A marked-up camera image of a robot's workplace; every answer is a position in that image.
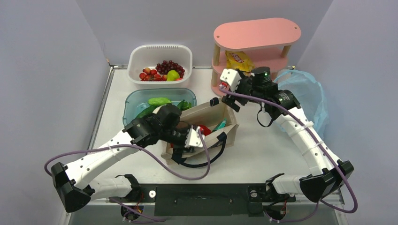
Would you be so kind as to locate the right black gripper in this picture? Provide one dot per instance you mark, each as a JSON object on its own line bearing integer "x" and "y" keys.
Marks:
{"x": 231, "y": 100}

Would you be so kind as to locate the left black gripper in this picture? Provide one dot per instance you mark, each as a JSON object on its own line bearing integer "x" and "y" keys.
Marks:
{"x": 181, "y": 146}

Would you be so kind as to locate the yellow snack packet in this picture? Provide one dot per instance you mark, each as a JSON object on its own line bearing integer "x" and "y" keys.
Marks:
{"x": 239, "y": 60}

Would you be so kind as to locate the red snack packet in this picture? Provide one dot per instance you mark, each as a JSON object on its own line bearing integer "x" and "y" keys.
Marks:
{"x": 205, "y": 130}

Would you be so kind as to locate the blue plastic grocery bag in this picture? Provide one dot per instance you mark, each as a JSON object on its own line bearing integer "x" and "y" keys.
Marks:
{"x": 310, "y": 94}

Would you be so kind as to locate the teal packet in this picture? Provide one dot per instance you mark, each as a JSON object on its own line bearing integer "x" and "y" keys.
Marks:
{"x": 221, "y": 125}

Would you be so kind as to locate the beige canvas tote bag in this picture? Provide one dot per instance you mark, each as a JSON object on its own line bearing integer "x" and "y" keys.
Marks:
{"x": 208, "y": 114}

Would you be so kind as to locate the dark green cucumber from bag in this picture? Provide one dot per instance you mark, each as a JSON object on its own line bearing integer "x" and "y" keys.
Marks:
{"x": 146, "y": 111}

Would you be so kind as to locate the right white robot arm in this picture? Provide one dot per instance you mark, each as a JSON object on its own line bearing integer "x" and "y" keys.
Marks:
{"x": 327, "y": 171}

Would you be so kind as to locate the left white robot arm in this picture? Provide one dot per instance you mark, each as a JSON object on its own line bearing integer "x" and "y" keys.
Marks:
{"x": 76, "y": 182}

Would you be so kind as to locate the green bumpy cucumber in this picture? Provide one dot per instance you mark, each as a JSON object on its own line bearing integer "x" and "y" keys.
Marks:
{"x": 158, "y": 101}

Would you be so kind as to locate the green leafy vegetable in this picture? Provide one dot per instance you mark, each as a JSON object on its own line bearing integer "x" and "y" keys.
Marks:
{"x": 187, "y": 105}

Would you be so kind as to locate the blue transparent tray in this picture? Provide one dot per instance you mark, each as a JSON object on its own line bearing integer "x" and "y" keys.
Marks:
{"x": 137, "y": 101}

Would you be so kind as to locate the pink three-tier shelf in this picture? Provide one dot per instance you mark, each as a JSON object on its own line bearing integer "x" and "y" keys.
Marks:
{"x": 265, "y": 41}

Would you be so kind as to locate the red cherries pile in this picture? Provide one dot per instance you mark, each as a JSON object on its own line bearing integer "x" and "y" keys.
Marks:
{"x": 153, "y": 75}

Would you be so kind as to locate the red grape bunch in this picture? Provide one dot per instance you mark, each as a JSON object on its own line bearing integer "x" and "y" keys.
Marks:
{"x": 166, "y": 66}

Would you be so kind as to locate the white plastic basket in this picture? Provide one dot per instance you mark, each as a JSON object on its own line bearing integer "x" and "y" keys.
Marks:
{"x": 150, "y": 55}

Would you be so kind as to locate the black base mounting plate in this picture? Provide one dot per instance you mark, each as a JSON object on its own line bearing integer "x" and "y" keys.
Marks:
{"x": 206, "y": 199}

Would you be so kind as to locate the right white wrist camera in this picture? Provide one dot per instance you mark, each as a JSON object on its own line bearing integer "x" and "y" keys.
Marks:
{"x": 231, "y": 77}

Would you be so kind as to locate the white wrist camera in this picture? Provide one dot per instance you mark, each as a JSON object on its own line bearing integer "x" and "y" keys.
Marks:
{"x": 194, "y": 138}
{"x": 231, "y": 77}

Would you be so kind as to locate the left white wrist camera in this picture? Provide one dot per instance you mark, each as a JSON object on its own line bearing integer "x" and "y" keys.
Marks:
{"x": 194, "y": 138}

